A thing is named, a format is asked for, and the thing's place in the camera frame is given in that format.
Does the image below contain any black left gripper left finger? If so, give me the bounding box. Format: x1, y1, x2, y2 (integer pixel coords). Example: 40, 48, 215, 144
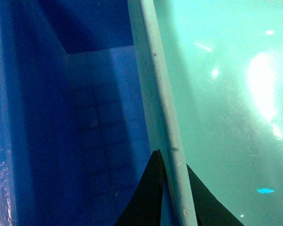
115, 150, 165, 226

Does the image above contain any teal plastic bin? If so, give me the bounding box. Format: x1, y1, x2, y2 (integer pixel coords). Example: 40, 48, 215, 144
128, 0, 283, 226

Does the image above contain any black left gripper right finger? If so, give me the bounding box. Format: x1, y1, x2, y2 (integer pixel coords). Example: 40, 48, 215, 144
187, 166, 243, 226

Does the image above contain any blue open plastic bin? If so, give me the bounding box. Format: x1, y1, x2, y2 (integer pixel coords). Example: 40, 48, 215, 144
0, 0, 151, 226

